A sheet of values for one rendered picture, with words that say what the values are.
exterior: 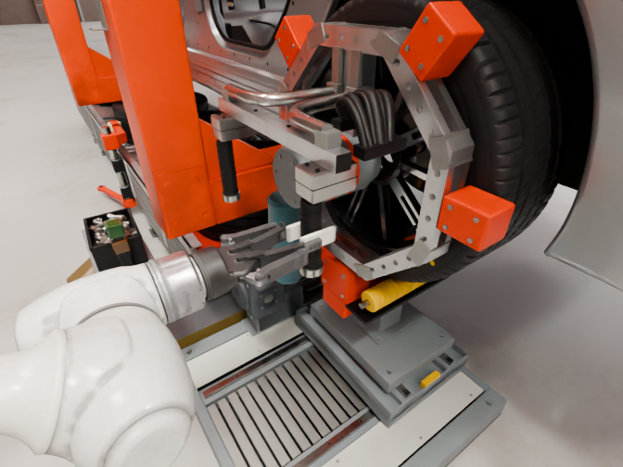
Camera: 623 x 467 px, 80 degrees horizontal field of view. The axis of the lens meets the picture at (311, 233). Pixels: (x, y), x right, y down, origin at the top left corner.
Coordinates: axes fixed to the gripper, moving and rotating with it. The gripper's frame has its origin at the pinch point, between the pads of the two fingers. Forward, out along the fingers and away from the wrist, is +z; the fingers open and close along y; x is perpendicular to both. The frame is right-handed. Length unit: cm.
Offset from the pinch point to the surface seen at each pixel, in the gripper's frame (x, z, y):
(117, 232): -19, -25, -53
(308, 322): -66, 23, -34
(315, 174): 12.0, -0.9, 2.3
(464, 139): 14.3, 24.4, 9.0
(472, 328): -83, 86, -6
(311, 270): -6.4, -1.1, 1.7
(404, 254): -10.6, 20.4, 4.2
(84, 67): -8, -2, -253
